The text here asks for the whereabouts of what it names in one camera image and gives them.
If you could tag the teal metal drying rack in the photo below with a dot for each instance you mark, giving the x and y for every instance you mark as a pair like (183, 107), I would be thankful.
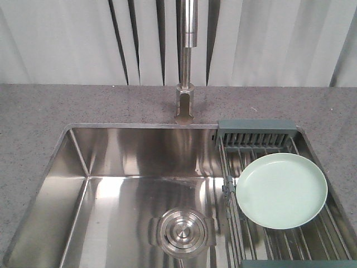
(325, 241)

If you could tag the stainless steel faucet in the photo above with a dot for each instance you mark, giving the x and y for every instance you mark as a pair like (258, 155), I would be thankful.
(188, 40)

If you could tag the stainless steel sink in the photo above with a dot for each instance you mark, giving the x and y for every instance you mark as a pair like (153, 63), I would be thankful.
(105, 183)

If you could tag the white pleated curtain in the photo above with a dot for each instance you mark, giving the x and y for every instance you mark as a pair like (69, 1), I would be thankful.
(239, 43)

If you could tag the light green round plate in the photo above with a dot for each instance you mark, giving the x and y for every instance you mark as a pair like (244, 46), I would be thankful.
(281, 190)

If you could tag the round steel sink drain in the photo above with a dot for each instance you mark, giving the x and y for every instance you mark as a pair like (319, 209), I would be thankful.
(182, 233)

